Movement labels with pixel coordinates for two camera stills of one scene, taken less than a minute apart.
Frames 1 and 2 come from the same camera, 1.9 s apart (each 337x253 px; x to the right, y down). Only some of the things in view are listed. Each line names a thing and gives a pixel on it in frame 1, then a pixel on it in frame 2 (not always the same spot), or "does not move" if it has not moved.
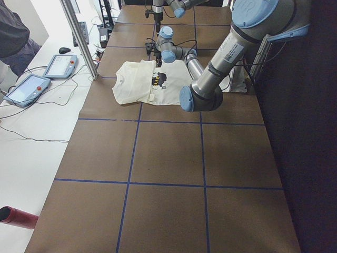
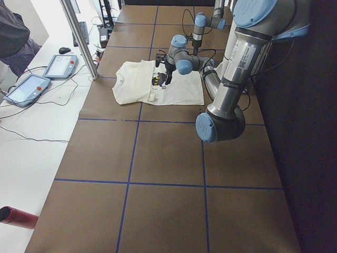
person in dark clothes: (17, 49) does not move
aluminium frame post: (88, 59) does not move
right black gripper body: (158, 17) to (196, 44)
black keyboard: (83, 26) does not move
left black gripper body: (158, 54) to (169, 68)
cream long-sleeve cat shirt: (141, 81) does not move
